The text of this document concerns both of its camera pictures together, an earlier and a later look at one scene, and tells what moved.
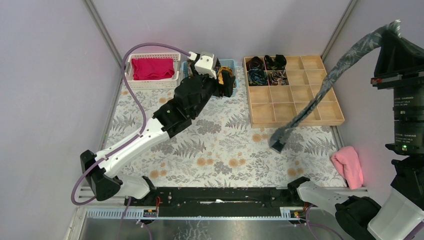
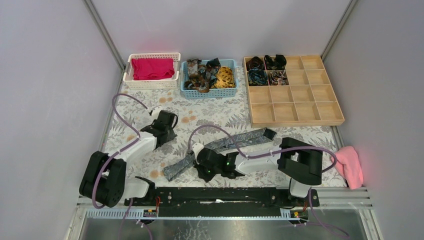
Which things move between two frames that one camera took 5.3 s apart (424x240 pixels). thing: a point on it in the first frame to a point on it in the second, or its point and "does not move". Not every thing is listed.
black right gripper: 399,60 to 206,177
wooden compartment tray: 278,106 does not move
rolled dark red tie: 254,62 does not move
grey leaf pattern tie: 394,28 to 223,148
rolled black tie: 279,63 does not move
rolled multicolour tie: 278,77 does not move
